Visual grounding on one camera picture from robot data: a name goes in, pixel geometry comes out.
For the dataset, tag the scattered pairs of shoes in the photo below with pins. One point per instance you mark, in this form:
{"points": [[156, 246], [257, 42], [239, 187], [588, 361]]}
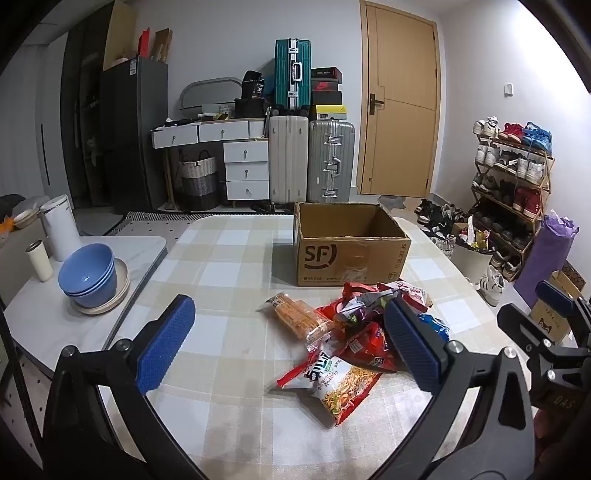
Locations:
{"points": [[436, 217]]}

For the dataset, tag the plain black shoe box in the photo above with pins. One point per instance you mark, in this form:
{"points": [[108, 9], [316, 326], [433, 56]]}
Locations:
{"points": [[327, 98]]}

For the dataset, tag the white suitcase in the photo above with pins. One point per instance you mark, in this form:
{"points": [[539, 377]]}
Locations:
{"points": [[287, 159]]}

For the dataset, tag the blue cookie packet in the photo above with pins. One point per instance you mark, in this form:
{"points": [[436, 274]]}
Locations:
{"points": [[436, 326]]}

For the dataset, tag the beige woven bowl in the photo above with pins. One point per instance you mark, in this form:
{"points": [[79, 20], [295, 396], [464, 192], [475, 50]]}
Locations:
{"points": [[27, 214]]}

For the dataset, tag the cat print cardboard box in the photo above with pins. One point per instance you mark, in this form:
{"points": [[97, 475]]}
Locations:
{"points": [[551, 325]]}

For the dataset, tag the white waste bin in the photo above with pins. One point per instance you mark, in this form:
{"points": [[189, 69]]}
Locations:
{"points": [[473, 265]]}

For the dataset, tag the black storage box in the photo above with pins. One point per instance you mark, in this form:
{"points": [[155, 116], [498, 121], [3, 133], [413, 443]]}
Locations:
{"points": [[251, 108]]}

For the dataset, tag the dark cloth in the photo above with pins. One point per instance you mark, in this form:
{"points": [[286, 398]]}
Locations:
{"points": [[11, 203]]}

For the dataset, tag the white side table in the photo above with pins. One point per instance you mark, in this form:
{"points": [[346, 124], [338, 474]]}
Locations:
{"points": [[131, 256]]}

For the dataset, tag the yellow black shoe box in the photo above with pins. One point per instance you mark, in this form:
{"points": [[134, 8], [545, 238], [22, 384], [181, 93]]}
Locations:
{"points": [[328, 112]]}

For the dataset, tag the white kettle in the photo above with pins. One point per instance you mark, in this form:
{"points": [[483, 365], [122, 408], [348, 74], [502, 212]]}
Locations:
{"points": [[60, 226]]}

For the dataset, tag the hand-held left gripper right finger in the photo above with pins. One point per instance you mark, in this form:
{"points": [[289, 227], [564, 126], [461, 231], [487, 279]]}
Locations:
{"points": [[411, 344]]}

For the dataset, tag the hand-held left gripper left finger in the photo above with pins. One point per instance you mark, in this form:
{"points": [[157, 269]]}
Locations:
{"points": [[166, 344]]}

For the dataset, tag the silver suitcase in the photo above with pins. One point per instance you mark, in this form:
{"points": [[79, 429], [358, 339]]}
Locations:
{"points": [[330, 161]]}

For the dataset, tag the small brown cardboard piece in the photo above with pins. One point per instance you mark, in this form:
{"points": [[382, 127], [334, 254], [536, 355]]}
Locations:
{"points": [[162, 46]]}

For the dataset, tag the clear cracker packet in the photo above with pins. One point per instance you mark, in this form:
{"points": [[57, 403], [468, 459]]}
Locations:
{"points": [[295, 317]]}

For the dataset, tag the woven laundry basket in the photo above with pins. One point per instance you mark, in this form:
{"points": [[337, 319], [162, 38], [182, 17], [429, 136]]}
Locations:
{"points": [[199, 184]]}

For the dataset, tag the teal suitcase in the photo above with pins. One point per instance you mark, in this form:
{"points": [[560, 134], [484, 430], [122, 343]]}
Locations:
{"points": [[291, 69]]}

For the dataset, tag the shoe rack with shoes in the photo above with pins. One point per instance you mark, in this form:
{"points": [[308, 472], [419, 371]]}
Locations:
{"points": [[526, 168]]}

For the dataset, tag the brown cardboard box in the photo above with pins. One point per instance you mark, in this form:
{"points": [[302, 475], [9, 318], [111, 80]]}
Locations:
{"points": [[323, 261]]}

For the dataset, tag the cream tumbler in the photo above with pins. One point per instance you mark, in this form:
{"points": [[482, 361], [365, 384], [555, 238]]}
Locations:
{"points": [[39, 263]]}

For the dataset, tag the black shoe box red logo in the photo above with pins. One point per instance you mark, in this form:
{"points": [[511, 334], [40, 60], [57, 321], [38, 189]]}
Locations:
{"points": [[326, 85]]}

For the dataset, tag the red chip bag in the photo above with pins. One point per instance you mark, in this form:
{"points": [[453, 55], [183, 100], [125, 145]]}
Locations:
{"points": [[408, 293]]}

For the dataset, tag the black refrigerator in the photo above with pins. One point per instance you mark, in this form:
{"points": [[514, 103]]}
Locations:
{"points": [[134, 138]]}

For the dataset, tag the black bag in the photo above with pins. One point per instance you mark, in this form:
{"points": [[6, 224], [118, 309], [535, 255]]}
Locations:
{"points": [[254, 85]]}

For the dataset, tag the blue bowl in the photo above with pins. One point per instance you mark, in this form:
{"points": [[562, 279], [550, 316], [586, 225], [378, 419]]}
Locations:
{"points": [[85, 270], [99, 300]]}

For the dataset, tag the dark wardrobe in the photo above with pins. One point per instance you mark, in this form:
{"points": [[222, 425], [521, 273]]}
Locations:
{"points": [[85, 115]]}

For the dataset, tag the white wall switch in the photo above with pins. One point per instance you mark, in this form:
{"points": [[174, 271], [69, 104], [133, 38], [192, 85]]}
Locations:
{"points": [[509, 89]]}

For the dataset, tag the purple snack bag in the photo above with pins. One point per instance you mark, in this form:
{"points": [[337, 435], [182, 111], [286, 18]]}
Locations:
{"points": [[360, 307]]}

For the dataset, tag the tall flat cardboard box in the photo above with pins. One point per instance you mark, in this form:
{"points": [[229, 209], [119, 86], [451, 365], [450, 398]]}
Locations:
{"points": [[120, 37]]}

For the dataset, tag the white desk with drawers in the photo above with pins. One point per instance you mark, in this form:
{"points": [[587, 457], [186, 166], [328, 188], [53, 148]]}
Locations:
{"points": [[247, 170]]}

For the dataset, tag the wooden door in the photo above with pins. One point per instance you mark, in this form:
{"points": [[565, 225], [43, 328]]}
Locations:
{"points": [[399, 106]]}

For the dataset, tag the noodle snack bag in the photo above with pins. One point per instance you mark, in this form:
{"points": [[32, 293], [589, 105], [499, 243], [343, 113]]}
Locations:
{"points": [[337, 387]]}

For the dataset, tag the red paper bag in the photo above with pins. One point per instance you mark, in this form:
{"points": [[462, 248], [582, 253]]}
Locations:
{"points": [[144, 44]]}

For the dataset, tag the small door mat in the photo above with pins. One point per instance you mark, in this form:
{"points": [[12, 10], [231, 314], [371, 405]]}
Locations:
{"points": [[391, 203]]}

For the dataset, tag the grey oval mirror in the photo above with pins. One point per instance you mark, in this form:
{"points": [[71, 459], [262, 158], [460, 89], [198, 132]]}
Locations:
{"points": [[207, 94]]}

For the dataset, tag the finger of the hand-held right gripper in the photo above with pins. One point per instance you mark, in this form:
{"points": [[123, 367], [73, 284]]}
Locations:
{"points": [[554, 296], [521, 325]]}

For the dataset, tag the wooden shoe rack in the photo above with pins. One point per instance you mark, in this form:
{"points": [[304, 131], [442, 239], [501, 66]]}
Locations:
{"points": [[545, 184]]}

